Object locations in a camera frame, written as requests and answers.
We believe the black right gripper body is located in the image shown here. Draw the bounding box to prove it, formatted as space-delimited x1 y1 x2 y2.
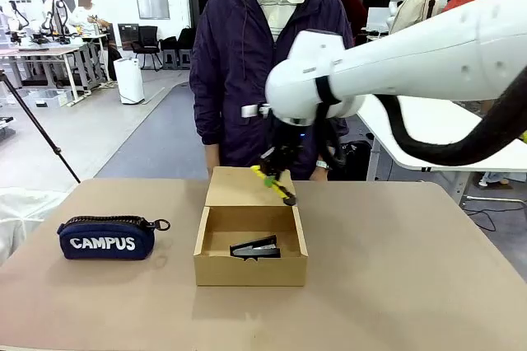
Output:
268 117 306 163

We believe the yellow black utility knife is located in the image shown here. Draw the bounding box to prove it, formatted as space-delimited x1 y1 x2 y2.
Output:
250 165 299 208

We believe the black stapler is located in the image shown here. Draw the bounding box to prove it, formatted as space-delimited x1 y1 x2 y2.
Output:
228 235 282 263

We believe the open brown cardboard box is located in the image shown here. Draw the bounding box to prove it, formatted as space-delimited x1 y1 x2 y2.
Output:
193 166 310 288

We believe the clear plastic storage box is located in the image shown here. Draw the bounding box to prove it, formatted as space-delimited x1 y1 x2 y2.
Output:
26 88 69 110

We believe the person's right hand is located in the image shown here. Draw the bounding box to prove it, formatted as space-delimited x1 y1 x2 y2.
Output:
204 156 222 181

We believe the person in purple jacket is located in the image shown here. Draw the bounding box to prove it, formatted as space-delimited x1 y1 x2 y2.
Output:
189 0 356 182

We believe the white table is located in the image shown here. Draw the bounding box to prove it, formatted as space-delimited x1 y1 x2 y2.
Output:
355 92 527 174

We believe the mannequin in dark red top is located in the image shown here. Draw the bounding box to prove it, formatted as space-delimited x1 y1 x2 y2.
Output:
329 0 368 46

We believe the white air purifier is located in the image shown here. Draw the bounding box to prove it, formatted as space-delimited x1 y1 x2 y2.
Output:
112 57 146 105

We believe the black office chair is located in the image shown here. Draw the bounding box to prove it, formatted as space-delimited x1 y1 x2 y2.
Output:
131 25 164 72

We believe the navy Campus pencil case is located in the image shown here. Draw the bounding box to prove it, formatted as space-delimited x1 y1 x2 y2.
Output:
56 215 172 262

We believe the seated person in white shirt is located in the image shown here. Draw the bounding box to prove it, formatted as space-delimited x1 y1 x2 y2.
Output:
67 0 121 81

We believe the black tripod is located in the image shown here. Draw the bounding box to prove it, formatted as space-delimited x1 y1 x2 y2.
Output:
0 69 82 185

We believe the background grey workbench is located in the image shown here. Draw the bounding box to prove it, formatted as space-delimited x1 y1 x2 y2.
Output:
0 33 111 101

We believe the white crumpled cloth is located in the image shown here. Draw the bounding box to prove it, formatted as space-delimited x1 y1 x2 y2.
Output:
0 186 63 268

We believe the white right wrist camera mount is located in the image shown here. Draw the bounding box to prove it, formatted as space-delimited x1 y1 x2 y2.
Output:
240 103 273 119

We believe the black right arm cable sleeve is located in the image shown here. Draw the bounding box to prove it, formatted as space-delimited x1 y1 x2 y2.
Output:
316 73 527 171

